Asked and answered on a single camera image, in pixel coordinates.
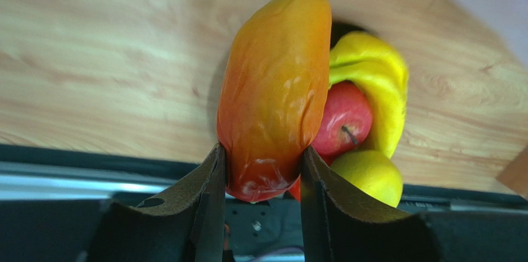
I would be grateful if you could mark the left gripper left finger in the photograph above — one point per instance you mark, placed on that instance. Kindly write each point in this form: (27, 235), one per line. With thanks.
(184, 222)

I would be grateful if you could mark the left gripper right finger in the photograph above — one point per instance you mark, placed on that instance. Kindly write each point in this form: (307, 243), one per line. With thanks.
(342, 223)

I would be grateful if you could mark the red tomato fruit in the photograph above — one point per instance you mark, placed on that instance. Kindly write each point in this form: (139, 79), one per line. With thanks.
(295, 190)

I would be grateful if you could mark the green fruit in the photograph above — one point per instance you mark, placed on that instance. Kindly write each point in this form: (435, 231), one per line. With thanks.
(373, 173)

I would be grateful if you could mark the red apple fruit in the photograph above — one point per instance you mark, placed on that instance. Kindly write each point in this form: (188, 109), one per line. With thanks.
(346, 123)

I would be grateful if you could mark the yellow banana bunch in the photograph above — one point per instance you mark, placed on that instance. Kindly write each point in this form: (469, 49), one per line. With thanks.
(381, 74)

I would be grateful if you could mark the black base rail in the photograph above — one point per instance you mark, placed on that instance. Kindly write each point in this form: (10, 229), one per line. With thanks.
(52, 203)

